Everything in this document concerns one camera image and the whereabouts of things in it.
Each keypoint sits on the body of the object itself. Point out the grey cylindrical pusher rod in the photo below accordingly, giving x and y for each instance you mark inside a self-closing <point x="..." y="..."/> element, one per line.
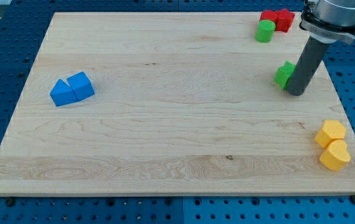
<point x="306" y="66"/>

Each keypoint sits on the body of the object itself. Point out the green star block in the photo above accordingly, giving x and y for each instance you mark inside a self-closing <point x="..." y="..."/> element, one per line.
<point x="283" y="74"/>

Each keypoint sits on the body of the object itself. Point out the red star block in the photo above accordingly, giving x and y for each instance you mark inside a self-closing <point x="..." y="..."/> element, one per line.
<point x="284" y="20"/>

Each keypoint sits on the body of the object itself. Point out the yellow hexagon block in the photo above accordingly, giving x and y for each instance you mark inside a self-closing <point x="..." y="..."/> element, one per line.
<point x="330" y="131"/>

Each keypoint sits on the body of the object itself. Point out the green cylinder block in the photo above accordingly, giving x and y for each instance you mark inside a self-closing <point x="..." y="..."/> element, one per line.
<point x="265" y="31"/>

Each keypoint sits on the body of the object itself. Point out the red cylinder block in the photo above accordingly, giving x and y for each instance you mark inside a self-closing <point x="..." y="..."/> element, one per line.
<point x="269" y="15"/>

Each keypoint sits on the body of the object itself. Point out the yellow heart block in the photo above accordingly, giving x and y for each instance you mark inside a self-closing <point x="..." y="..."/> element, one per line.
<point x="336" y="156"/>

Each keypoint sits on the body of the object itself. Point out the wooden board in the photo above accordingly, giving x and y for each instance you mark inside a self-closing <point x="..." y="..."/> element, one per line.
<point x="185" y="104"/>

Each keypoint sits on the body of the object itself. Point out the blue cube block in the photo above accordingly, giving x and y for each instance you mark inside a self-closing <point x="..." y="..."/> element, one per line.
<point x="81" y="86"/>

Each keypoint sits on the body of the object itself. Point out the blue triangle block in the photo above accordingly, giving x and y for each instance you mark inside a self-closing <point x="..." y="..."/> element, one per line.
<point x="62" y="94"/>

